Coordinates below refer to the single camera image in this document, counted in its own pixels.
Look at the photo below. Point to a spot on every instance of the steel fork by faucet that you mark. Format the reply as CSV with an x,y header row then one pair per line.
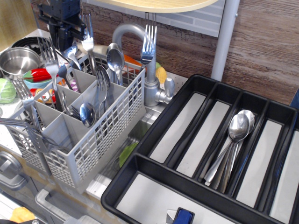
x,y
149,44

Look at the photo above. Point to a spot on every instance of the big steel spoon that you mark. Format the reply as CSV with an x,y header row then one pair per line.
x,y
70,54

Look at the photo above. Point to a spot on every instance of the red toy pepper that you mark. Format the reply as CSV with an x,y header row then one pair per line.
x,y
37,75

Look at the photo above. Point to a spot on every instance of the steel fork lying front left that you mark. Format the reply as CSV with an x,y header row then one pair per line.
x,y
41,142

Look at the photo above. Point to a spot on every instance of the tall steel fork rear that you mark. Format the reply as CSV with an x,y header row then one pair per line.
x,y
88,42

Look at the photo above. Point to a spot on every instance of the yellow toy corn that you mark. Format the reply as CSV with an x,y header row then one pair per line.
x,y
161,73

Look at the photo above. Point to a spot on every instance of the small dark spoon in basket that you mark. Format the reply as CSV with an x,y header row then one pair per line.
x,y
63,74

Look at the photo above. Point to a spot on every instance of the green toy cabbage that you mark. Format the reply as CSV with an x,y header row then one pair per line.
x,y
7,91

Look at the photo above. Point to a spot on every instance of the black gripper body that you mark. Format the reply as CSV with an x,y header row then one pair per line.
x,y
62,13

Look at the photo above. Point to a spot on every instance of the steel fork centre compartment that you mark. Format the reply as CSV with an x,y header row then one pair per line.
x,y
102,88

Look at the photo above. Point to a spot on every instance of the steel fork far left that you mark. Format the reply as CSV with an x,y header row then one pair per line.
x,y
28,101

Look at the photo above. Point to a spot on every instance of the grey toy faucet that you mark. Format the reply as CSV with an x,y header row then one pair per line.
x,y
153,94

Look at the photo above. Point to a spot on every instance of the green toy in sink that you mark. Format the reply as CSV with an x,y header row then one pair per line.
x,y
126,153

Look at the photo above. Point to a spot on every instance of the grey metal pole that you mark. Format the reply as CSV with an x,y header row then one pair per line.
x,y
229,16

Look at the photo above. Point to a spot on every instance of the top steel spoon in tray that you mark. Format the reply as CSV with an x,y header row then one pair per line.
x,y
238,129

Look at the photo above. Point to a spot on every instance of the steel pot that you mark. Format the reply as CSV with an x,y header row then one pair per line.
x,y
15,62

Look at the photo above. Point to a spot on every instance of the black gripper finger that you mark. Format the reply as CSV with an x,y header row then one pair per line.
x,y
54,34
65,37

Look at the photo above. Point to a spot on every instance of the steel spoon rear right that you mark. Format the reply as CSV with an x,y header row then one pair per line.
x,y
116,61

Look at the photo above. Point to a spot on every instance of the black stove burner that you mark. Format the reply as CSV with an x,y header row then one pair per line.
x,y
30,43

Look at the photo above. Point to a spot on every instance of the yellow toy bottom left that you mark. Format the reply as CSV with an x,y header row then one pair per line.
x,y
21,214

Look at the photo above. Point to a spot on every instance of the blue object bottom edge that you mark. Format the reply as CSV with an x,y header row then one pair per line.
x,y
179,216

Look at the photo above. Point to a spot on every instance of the orange toy carrot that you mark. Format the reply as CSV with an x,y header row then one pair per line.
x,y
129,59

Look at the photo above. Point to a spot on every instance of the black cutlery tray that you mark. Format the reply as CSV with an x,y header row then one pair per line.
x,y
167,169

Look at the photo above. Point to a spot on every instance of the steel fork left tall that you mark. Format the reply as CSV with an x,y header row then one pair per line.
x,y
51,64

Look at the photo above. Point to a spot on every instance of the grey plastic cutlery basket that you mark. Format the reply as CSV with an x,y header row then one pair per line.
x,y
85,150

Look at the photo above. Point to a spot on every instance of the steel spoon front centre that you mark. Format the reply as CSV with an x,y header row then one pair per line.
x,y
87,114

